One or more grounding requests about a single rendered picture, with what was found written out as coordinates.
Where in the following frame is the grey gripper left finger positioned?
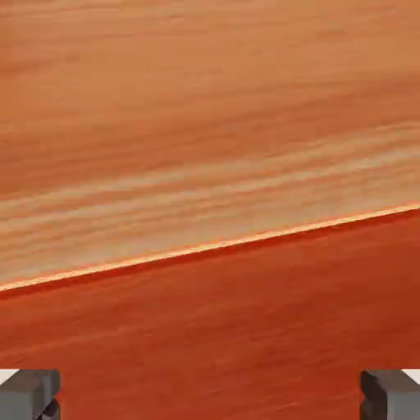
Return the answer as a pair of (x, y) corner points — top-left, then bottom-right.
(0, 368), (62, 420)

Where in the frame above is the wooden cabinet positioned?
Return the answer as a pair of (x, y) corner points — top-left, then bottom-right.
(0, 0), (420, 293)

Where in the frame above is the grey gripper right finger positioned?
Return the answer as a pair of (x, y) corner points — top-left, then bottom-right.
(359, 368), (420, 420)

